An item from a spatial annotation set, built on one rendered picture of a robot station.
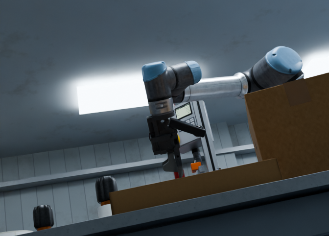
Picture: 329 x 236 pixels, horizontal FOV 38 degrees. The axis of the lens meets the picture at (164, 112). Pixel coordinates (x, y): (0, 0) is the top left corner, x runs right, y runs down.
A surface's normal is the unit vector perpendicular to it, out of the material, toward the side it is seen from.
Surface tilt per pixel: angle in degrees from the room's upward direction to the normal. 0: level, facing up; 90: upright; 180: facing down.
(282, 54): 83
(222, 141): 90
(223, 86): 110
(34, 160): 90
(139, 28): 180
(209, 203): 90
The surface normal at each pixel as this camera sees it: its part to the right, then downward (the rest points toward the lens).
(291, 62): 0.33, -0.51
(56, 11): 0.19, 0.91
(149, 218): -0.06, -0.36
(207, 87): 0.49, -0.07
